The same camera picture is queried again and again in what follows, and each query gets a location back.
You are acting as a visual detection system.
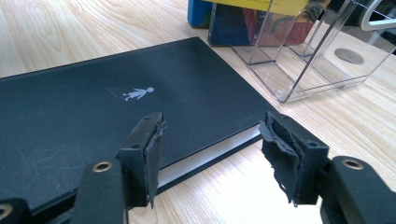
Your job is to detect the clear acrylic book rack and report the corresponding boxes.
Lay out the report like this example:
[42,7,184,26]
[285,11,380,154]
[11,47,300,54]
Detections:
[207,0,396,105]

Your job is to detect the black book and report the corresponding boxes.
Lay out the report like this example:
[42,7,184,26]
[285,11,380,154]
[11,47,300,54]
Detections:
[0,36,278,218]

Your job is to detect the white desk frame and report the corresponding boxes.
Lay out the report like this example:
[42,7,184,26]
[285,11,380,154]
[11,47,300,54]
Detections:
[361,0,396,32]

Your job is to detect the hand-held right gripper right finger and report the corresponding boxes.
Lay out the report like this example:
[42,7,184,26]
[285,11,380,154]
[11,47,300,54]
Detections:
[258,110,331,207]

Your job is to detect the yellow book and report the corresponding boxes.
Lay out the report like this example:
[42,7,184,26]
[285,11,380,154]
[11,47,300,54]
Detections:
[202,0,311,17]

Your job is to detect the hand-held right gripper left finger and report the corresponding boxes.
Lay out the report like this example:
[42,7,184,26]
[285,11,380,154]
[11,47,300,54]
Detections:
[117,111,168,209]

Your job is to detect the blue book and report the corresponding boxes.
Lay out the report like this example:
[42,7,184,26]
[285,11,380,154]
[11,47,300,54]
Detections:
[187,0,214,29]

